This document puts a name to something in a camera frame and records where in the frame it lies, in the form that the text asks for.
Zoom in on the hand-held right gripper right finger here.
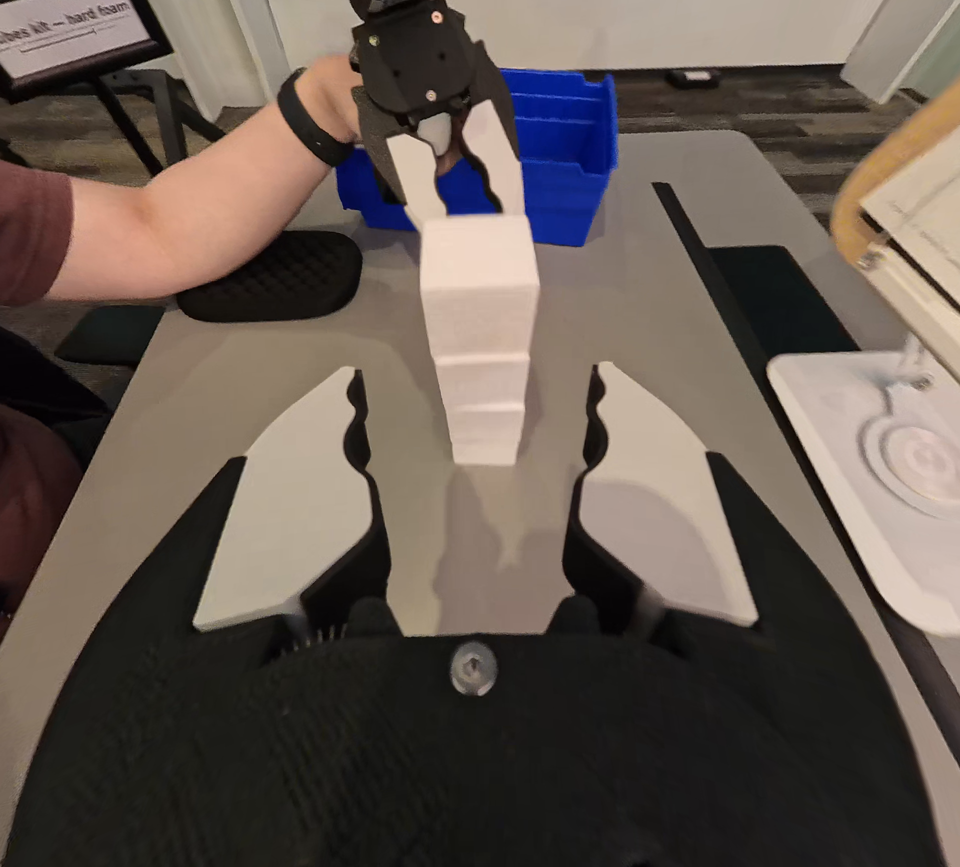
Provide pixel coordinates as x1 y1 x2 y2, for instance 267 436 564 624
562 360 759 633

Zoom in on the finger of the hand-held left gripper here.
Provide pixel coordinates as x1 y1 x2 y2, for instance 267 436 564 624
384 130 453 225
459 99 528 217

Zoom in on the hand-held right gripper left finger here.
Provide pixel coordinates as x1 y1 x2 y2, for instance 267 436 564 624
193 366 393 632

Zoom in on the white hard foam cube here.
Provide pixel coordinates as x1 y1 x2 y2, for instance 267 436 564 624
446 402 528 450
433 351 535 409
452 441 520 468
418 214 543 362

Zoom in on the person's left forearm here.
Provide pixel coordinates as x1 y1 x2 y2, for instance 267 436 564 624
66 98 335 306

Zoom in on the person's left hand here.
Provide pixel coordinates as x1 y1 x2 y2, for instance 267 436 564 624
296 53 365 144

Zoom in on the blue plastic bin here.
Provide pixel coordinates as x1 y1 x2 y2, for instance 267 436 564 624
335 66 618 249

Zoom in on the black wristband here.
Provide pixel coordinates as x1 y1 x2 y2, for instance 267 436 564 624
276 66 355 169

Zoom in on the wooden book stand white base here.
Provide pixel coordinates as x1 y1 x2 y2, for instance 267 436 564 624
766 75 960 639

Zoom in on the black framed patterned sign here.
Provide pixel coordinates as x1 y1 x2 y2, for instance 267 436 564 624
0 0 226 178

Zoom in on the printed instruction sheet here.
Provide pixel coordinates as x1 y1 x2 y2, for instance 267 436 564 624
862 154 960 283

